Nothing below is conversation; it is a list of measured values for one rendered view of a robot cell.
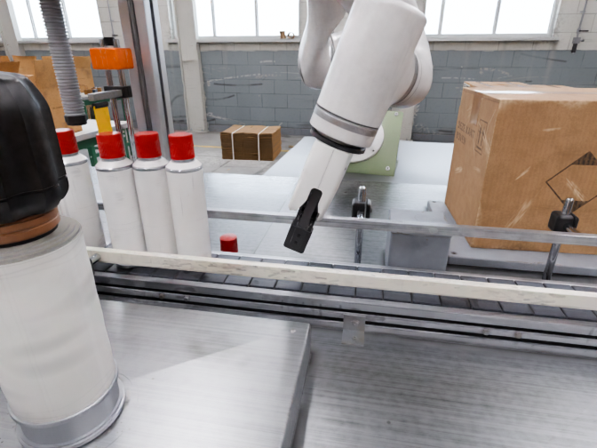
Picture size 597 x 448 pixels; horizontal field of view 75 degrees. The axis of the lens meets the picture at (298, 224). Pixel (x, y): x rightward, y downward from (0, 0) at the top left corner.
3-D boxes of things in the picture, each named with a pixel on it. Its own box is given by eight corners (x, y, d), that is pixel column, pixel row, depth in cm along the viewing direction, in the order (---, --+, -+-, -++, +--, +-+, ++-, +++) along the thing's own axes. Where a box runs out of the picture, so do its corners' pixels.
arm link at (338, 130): (321, 99, 53) (314, 119, 54) (312, 107, 45) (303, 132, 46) (378, 122, 53) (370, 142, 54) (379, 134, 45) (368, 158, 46)
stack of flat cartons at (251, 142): (220, 159, 470) (218, 132, 457) (234, 148, 519) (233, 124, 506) (274, 161, 461) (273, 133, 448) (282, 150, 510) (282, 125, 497)
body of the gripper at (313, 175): (319, 114, 54) (292, 185, 59) (307, 127, 45) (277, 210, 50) (369, 134, 54) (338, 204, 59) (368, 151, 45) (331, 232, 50)
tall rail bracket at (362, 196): (346, 292, 63) (351, 197, 57) (348, 270, 70) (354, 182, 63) (365, 295, 63) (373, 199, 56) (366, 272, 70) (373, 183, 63)
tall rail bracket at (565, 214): (545, 313, 59) (577, 212, 52) (529, 286, 65) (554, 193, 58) (569, 316, 58) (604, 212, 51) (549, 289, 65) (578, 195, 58)
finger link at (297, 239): (298, 204, 55) (283, 244, 58) (294, 213, 52) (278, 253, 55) (320, 213, 55) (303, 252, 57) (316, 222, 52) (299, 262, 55)
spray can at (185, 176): (171, 265, 62) (152, 135, 53) (195, 252, 66) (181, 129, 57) (195, 275, 59) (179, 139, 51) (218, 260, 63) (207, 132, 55)
